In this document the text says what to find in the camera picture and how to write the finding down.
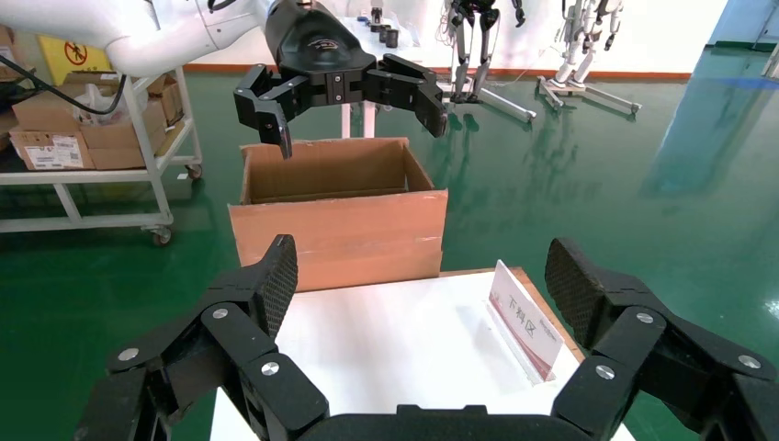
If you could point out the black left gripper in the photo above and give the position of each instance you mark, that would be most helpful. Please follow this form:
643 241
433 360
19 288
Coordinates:
316 48

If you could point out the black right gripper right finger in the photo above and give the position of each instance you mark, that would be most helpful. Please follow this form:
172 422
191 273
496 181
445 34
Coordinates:
669 371

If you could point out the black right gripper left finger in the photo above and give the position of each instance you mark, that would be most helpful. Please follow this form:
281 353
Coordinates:
201 365

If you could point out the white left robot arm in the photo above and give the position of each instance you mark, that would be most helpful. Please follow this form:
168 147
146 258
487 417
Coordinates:
152 36

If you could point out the large open cardboard box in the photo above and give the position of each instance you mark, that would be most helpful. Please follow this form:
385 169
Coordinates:
341 237

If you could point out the brown cardboard box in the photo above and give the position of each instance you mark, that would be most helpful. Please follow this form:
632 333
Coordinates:
115 149
167 100
42 112
9 52

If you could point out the cardboard box with white labels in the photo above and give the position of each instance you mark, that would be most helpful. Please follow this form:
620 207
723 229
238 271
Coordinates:
51 152

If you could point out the black cylinder cup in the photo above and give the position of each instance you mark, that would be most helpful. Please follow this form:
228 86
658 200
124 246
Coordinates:
392 38

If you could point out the white background table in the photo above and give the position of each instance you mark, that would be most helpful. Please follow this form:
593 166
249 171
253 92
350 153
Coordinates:
420 52

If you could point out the black humanoid robot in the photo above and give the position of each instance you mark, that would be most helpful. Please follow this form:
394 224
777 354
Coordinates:
462 42

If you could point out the acrylic sign with red stripe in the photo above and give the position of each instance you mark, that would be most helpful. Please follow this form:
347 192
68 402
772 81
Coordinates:
526 322

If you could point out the black humanoid support stand base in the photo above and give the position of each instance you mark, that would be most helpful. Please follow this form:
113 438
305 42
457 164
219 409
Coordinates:
508 105

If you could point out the clear plastic bag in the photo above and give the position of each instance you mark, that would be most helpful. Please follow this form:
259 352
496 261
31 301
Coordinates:
100 100

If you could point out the white humanoid robot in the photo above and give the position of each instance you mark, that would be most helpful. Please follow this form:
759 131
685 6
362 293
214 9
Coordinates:
584 30

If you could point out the white humanoid support stand base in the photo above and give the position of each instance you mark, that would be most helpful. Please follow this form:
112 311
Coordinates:
602 100

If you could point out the yellow warning sign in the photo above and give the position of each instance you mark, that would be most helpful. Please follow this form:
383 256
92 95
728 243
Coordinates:
67 58

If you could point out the white pipe frame cart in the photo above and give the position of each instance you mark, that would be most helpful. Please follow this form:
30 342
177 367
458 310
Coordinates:
146 152

